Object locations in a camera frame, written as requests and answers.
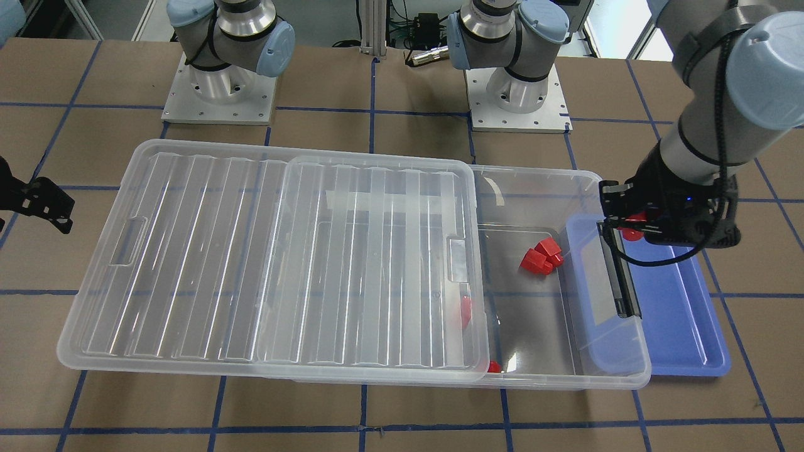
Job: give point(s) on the clear plastic box lid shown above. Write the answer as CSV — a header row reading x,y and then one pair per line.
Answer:
x,y
175,283

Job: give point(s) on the black box latch handle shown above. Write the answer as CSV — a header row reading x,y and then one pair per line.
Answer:
x,y
619,273

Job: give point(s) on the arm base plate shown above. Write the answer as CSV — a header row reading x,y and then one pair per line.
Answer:
x,y
232,96
500,103

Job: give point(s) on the blue plastic tray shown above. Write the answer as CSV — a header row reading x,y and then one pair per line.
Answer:
x,y
677,332

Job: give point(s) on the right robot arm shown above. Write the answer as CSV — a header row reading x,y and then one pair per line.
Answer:
x,y
233,53

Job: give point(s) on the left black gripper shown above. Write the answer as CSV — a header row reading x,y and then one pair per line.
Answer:
x,y
653,184

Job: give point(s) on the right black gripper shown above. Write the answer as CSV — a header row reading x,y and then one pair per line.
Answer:
x,y
39,196

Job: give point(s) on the clear plastic storage box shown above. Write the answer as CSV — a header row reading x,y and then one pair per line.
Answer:
x,y
553,276

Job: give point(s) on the aluminium frame post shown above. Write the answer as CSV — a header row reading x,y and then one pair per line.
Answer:
x,y
373,23

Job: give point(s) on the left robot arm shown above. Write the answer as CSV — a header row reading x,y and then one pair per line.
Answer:
x,y
743,62

